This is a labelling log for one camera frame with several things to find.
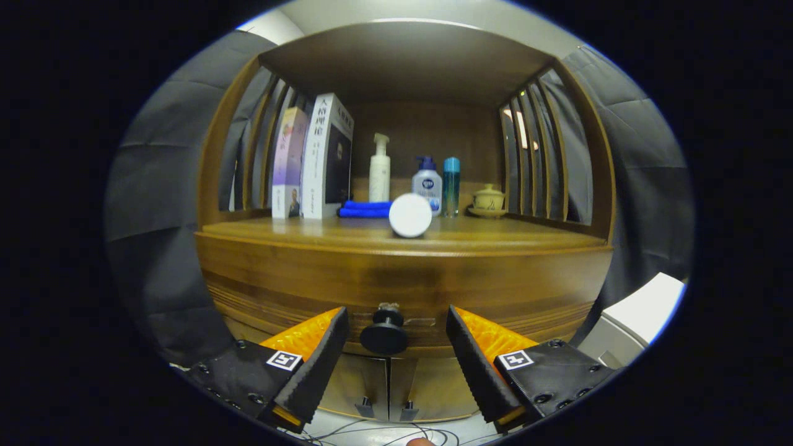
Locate black floor cables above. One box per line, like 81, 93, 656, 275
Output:
304, 418, 490, 446

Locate wooden cabinet door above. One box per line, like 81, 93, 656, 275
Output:
389, 356, 490, 423
319, 353, 390, 422

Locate white box-shaped furniture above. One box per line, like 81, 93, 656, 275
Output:
576, 273, 687, 369

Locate wooden countertop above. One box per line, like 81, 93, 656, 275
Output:
195, 214, 614, 256

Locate white bottle with blue cap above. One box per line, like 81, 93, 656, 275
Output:
411, 155, 444, 216

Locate white book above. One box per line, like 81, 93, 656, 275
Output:
300, 93, 355, 220

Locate purple book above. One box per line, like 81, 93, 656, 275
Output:
271, 107, 310, 219

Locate teal bottle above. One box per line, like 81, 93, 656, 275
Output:
442, 157, 462, 217

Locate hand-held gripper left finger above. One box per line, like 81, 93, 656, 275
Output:
184, 306, 349, 434

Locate blue folded cloth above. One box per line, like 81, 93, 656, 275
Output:
338, 199, 394, 219

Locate white pump bottle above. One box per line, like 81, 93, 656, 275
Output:
369, 133, 392, 203

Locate wooden cabinet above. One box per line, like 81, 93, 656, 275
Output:
195, 22, 617, 425

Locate white and green tube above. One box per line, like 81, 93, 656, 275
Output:
388, 193, 433, 239

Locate wooden drawer with black knob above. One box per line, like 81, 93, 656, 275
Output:
197, 245, 614, 360

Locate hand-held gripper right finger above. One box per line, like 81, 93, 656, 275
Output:
445, 304, 620, 434

